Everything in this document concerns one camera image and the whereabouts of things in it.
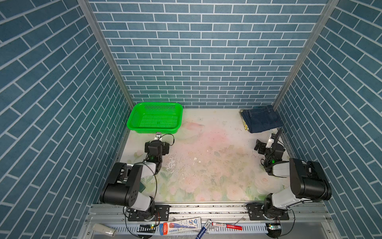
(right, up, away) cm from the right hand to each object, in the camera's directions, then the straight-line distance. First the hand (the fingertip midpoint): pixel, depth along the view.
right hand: (266, 142), depth 94 cm
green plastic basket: (-80, +16, +21) cm, 84 cm away
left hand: (-67, +1, -1) cm, 68 cm away
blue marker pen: (-42, -38, -26) cm, 63 cm away
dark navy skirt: (+2, +15, +11) cm, 19 cm away
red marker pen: (-28, -37, -25) cm, 52 cm away
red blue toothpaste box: (-52, -36, -25) cm, 68 cm away
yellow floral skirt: (-9, +10, +14) cm, 20 cm away
